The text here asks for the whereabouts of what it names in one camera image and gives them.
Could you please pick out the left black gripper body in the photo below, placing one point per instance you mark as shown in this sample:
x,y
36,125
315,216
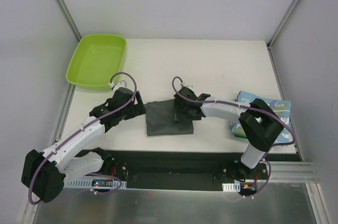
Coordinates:
x,y
138,102

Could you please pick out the dark grey t shirt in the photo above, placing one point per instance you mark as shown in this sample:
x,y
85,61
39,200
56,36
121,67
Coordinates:
x,y
160,120

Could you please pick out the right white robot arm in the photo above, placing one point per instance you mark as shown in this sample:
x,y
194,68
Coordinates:
x,y
259,123

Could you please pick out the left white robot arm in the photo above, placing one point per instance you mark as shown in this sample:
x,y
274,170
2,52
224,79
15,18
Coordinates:
x,y
46,173

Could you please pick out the lime green plastic bin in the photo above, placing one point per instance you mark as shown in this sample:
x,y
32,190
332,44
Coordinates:
x,y
95,60

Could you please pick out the folded green t shirt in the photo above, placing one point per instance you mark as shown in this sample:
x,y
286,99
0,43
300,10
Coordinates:
x,y
240,136

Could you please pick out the folded blue printed t shirt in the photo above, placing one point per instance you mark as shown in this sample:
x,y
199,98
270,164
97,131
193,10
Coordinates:
x,y
280,107

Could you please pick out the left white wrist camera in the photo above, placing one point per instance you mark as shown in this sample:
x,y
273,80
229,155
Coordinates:
x,y
117,85

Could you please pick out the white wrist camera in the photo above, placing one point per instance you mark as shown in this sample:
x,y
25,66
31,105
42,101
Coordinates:
x,y
187,86
117,85

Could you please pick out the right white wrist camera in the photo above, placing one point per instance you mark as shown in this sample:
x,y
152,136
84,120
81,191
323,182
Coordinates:
x,y
187,86

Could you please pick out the left white cable duct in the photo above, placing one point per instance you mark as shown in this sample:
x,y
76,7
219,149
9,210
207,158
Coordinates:
x,y
96,183

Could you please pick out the white cable duct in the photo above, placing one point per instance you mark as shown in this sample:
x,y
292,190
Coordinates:
x,y
96,183
231,187

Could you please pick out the right white cable duct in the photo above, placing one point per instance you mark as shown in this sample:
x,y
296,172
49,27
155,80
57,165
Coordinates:
x,y
231,187

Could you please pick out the left aluminium frame post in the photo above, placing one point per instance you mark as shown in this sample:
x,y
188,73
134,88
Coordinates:
x,y
69,19

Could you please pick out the aluminium frame post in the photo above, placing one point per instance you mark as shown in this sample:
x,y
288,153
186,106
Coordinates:
x,y
69,19
284,20

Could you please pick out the right aluminium frame post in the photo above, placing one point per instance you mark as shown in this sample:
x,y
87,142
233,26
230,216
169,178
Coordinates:
x,y
284,20

